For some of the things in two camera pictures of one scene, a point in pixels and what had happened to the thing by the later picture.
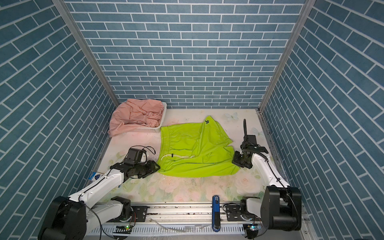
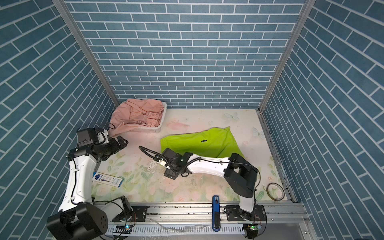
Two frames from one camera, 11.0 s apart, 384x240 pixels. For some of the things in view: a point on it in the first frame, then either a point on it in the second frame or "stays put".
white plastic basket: x=155 y=129 stays put
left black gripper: x=152 y=168 → x=115 y=147
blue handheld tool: x=216 y=216 stays put
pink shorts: x=143 y=112 stays put
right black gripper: x=236 y=160 → x=169 y=173
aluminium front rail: x=182 y=213 stays put
